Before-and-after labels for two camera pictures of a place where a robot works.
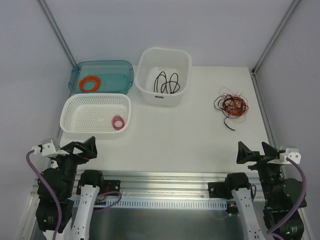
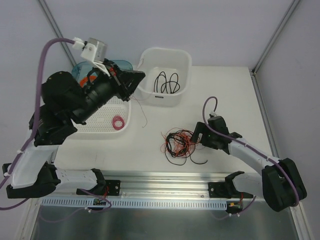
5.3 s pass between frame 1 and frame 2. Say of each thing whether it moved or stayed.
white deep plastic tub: stayed
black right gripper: moved
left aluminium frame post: stayed
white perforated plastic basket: stayed
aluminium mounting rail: stayed
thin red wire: moved
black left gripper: moved
